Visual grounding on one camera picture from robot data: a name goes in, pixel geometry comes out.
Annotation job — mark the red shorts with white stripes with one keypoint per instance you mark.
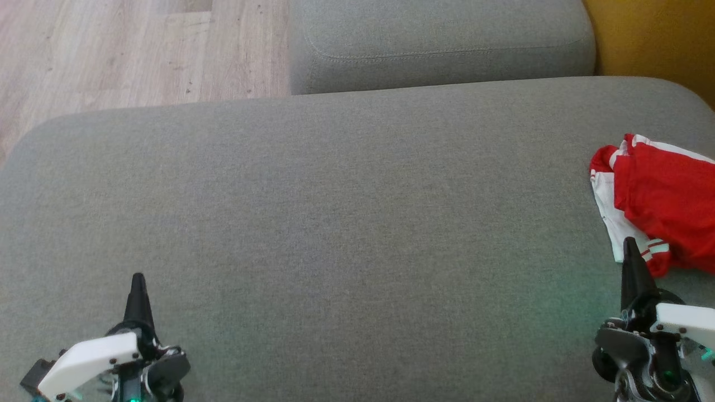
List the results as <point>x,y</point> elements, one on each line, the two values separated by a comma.
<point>670,201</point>

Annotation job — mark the red Bulls basketball jersey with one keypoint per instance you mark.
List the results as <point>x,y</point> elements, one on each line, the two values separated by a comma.
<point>614,218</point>

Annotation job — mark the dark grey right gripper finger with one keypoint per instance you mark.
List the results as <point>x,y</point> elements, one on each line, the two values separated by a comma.
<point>634,273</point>

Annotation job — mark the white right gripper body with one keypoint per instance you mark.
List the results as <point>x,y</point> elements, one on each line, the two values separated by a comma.
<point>684,321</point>

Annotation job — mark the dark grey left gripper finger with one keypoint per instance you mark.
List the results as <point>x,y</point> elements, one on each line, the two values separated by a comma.
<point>138,304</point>

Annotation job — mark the yellow sofa back cushion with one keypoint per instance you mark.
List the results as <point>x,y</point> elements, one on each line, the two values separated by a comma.
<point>653,44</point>

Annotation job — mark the grey fabric sofa seat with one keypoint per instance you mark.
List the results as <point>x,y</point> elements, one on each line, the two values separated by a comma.
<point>335,234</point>

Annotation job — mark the grey sofa back cushion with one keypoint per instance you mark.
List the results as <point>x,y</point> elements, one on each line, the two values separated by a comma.
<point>441,39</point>

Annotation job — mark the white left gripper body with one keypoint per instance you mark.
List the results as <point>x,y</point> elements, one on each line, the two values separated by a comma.
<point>89,360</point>

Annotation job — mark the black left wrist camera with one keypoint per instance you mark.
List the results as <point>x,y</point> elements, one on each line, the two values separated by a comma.
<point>39,377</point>

